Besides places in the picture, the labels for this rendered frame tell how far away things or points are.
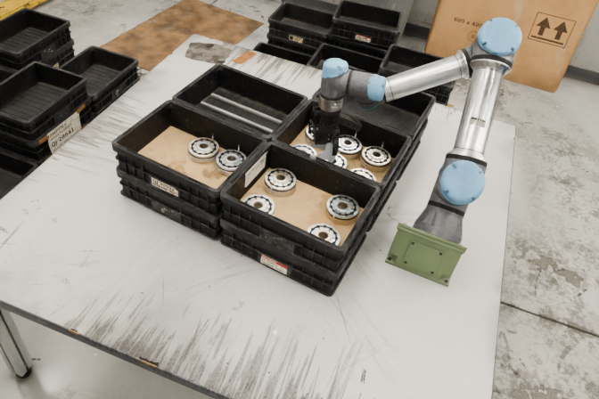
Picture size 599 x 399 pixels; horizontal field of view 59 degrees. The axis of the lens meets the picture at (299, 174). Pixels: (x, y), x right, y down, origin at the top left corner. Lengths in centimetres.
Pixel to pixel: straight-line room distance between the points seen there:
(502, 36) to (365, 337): 92
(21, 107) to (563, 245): 278
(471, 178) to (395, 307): 45
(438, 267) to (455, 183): 32
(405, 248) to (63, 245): 104
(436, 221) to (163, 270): 83
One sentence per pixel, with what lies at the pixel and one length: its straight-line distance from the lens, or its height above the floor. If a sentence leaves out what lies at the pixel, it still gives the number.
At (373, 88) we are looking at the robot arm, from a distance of 158.
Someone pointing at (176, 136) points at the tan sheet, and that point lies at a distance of 190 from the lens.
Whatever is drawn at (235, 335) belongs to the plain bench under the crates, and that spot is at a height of 70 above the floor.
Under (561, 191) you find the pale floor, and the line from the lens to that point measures 350.
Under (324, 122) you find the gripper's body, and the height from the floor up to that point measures 102.
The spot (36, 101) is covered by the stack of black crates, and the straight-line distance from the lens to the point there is 276.
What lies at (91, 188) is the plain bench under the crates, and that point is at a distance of 193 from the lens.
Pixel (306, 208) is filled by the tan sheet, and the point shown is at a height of 83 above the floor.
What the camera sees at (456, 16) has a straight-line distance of 431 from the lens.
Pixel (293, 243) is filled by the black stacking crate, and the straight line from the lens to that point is 151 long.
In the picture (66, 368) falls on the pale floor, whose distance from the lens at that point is 235.
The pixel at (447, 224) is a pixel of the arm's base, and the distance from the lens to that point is 163.
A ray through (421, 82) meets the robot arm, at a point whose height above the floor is 116.
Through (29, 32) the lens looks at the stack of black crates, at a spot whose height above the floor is 49.
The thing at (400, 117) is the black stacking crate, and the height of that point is 83.
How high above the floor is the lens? 202
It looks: 42 degrees down
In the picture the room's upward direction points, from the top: 8 degrees clockwise
